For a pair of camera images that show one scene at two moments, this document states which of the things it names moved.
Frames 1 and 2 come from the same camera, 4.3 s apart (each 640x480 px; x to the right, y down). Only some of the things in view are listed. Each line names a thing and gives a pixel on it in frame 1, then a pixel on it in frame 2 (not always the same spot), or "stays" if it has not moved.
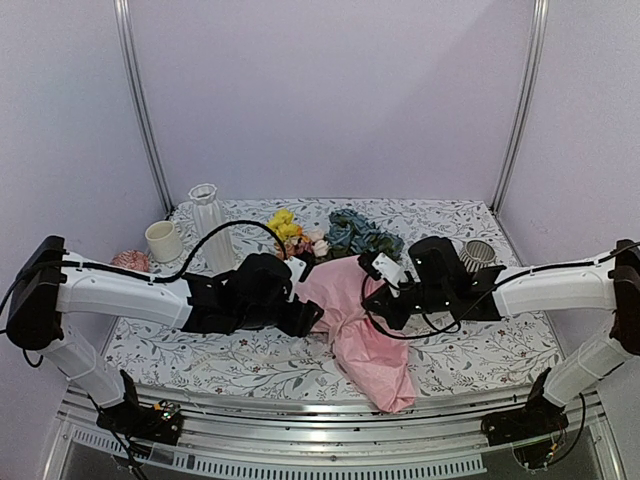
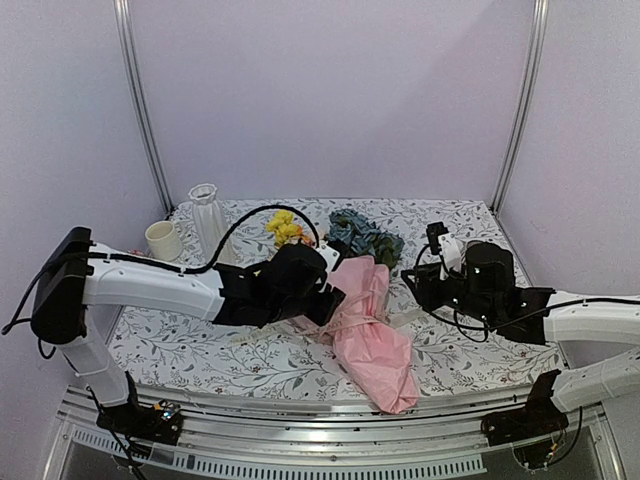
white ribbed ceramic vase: (208, 215) stays
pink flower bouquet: (371, 356) stays
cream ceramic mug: (164, 241) stays
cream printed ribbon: (206, 361) to (303, 324)
